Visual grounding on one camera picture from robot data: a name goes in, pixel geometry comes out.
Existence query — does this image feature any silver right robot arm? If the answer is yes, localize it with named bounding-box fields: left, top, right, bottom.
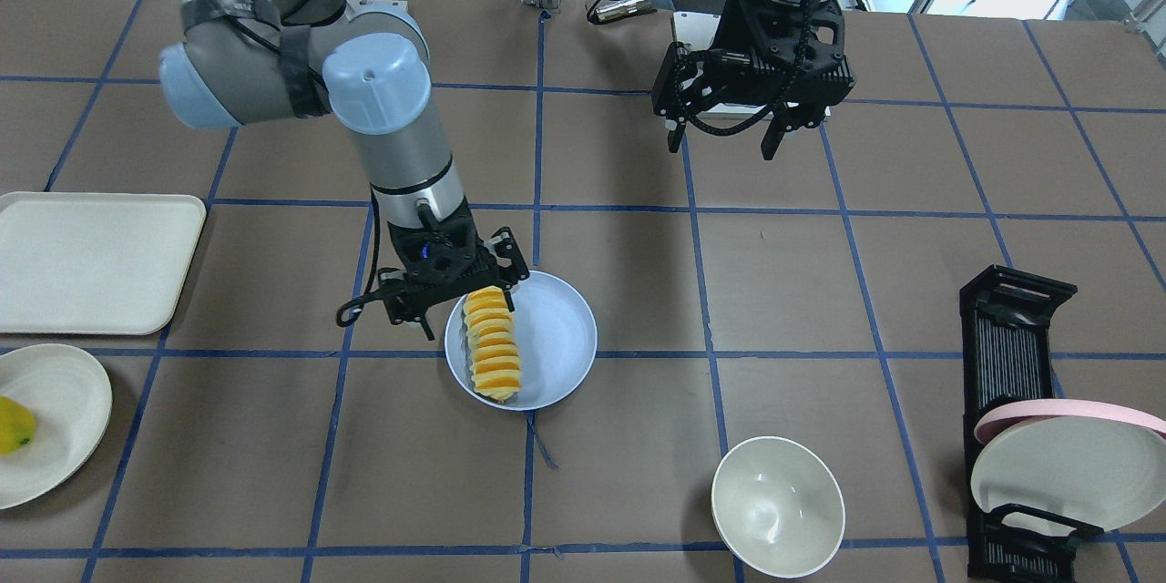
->
left=159, top=0, right=531, bottom=332

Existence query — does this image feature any white rectangular tray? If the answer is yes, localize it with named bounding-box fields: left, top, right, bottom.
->
left=1, top=191, right=208, bottom=335

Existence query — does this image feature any black dish rack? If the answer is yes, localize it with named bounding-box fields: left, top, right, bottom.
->
left=958, top=266, right=1102, bottom=582

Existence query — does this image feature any yellow lemon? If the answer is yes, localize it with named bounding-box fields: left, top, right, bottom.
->
left=1, top=396, right=38, bottom=455

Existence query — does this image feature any small cream plate in rack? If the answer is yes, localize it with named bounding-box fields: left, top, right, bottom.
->
left=970, top=416, right=1165, bottom=532

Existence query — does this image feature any pink plate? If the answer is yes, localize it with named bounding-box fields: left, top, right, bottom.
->
left=972, top=399, right=1165, bottom=445

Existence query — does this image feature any sliced bread loaf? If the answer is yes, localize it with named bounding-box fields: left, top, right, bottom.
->
left=462, top=287, right=522, bottom=403

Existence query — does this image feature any cream plate under lemon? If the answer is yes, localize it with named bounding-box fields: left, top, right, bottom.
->
left=1, top=343, right=113, bottom=510

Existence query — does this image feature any blue plate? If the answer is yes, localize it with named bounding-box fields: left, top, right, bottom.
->
left=445, top=271, right=598, bottom=410

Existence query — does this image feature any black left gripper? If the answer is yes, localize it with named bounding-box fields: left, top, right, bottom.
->
left=652, top=0, right=856, bottom=162

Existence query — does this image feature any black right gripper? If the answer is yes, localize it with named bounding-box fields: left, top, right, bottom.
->
left=333, top=201, right=531, bottom=340

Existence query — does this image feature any cream bowl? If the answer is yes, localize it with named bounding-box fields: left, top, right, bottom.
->
left=711, top=436, right=848, bottom=580

